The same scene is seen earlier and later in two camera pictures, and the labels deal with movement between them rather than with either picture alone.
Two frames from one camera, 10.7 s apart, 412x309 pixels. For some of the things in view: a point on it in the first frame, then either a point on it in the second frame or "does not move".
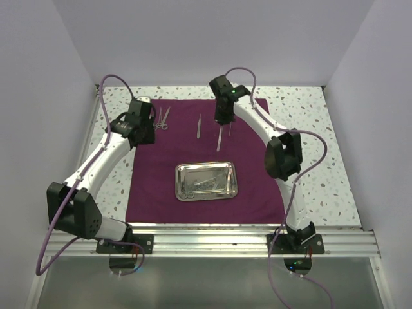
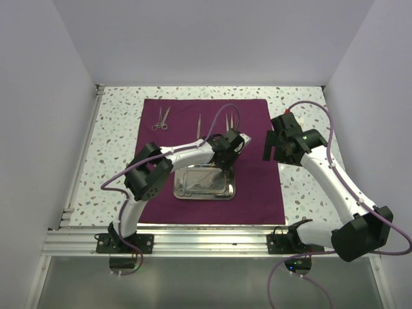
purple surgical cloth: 187,131 does not move
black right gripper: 221,119 to 272,140
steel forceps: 199,127 does not move
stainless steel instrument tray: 205,181 does not move
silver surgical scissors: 156,125 does not move
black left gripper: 150,137 to 226,167
